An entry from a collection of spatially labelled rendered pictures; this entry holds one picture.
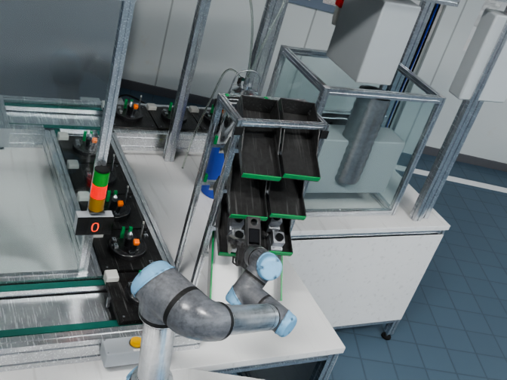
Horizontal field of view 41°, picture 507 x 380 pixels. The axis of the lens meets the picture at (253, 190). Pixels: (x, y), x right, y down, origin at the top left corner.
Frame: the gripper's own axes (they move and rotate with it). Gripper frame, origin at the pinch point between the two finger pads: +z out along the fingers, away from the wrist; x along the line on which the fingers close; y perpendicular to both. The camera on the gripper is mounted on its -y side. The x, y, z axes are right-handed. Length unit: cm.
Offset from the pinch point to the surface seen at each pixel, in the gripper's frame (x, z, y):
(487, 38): 120, 48, -90
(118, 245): -34, 37, 14
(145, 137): -14, 127, -22
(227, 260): 2.6, 15.1, 12.2
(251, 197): 3.7, 1.8, -13.2
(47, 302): -58, 17, 32
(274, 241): 14.4, 2.1, 1.3
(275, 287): 22.1, 13.9, 20.9
